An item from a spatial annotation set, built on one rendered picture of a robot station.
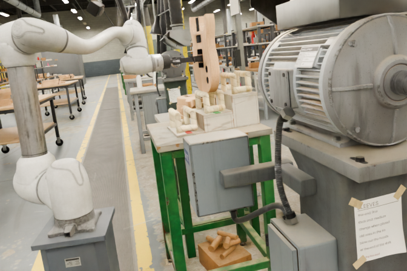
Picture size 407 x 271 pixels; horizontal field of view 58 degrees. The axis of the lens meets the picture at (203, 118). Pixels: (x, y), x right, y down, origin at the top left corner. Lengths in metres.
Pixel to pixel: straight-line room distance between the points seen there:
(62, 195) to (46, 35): 0.61
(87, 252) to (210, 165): 0.77
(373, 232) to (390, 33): 0.40
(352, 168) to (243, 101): 1.28
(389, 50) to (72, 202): 1.22
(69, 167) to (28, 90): 0.37
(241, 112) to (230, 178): 1.03
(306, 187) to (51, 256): 1.06
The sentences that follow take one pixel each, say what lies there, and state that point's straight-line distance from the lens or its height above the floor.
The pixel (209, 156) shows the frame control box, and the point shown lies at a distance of 0.95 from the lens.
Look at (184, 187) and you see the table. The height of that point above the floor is 0.50.
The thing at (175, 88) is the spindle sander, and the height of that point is 1.01.
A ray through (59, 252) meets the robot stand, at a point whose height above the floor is 0.65.
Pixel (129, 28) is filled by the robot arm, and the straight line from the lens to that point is 1.93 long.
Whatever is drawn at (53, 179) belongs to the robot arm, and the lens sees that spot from 1.54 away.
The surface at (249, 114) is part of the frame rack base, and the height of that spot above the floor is 0.99.
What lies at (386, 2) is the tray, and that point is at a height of 1.40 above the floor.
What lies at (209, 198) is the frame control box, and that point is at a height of 0.97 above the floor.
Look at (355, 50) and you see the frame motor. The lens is 0.73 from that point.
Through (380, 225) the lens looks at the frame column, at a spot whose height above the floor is 0.95.
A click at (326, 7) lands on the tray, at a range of 0.81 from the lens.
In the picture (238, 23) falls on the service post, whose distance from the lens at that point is 3.20.
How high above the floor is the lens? 1.35
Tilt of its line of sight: 10 degrees down
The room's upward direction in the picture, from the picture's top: 6 degrees counter-clockwise
